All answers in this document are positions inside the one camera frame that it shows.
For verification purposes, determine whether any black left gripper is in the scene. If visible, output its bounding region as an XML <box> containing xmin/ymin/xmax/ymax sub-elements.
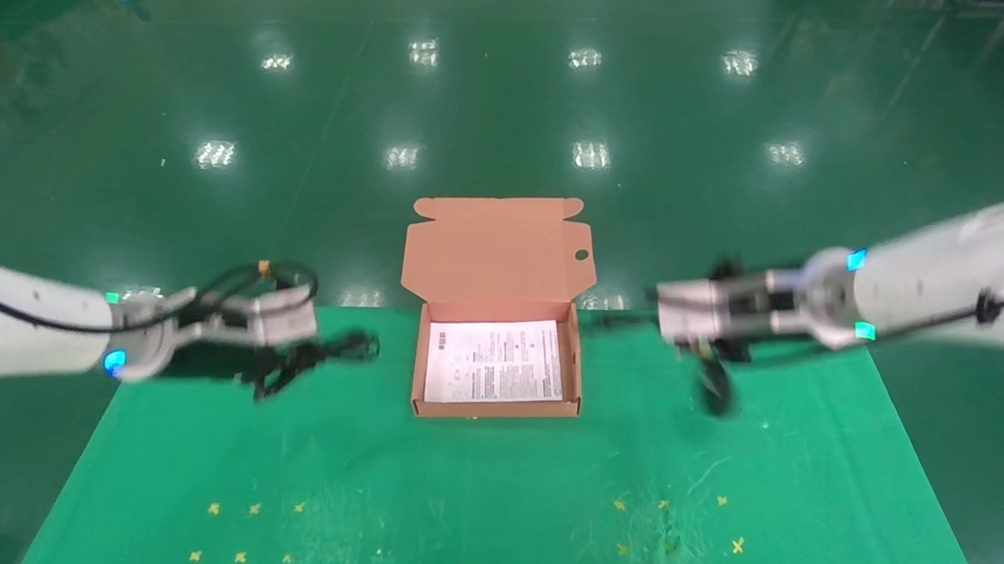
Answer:
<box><xmin>174</xmin><ymin>331</ymin><xmax>359</xmax><ymax>404</ymax></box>

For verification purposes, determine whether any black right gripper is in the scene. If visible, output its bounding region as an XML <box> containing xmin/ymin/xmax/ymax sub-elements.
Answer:
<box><xmin>677</xmin><ymin>336</ymin><xmax>756</xmax><ymax>368</ymax></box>

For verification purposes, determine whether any black wired computer mouse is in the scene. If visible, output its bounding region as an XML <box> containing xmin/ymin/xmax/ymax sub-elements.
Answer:
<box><xmin>594</xmin><ymin>302</ymin><xmax>741</xmax><ymax>424</ymax></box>

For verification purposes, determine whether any orange cardboard box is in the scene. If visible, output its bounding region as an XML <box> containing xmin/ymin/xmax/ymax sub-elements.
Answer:
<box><xmin>396</xmin><ymin>189</ymin><xmax>603</xmax><ymax>426</ymax></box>

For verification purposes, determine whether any white printed leaflet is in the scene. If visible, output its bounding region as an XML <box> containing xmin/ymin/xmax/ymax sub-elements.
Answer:
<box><xmin>419</xmin><ymin>315</ymin><xmax>565</xmax><ymax>407</ymax></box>

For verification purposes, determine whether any green table mat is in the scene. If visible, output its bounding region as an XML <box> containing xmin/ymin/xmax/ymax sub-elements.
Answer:
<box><xmin>0</xmin><ymin>274</ymin><xmax>969</xmax><ymax>564</ymax></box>

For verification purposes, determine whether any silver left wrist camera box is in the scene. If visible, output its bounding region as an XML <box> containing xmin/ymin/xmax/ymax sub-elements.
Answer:
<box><xmin>210</xmin><ymin>285</ymin><xmax>318</xmax><ymax>349</ymax></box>

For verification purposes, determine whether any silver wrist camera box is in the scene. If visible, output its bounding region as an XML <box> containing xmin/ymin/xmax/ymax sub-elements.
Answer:
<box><xmin>655</xmin><ymin>272</ymin><xmax>772</xmax><ymax>343</ymax></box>
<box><xmin>210</xmin><ymin>285</ymin><xmax>318</xmax><ymax>349</ymax></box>

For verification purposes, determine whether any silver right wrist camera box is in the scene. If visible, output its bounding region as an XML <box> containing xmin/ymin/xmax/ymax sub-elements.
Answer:
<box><xmin>655</xmin><ymin>272</ymin><xmax>772</xmax><ymax>343</ymax></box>

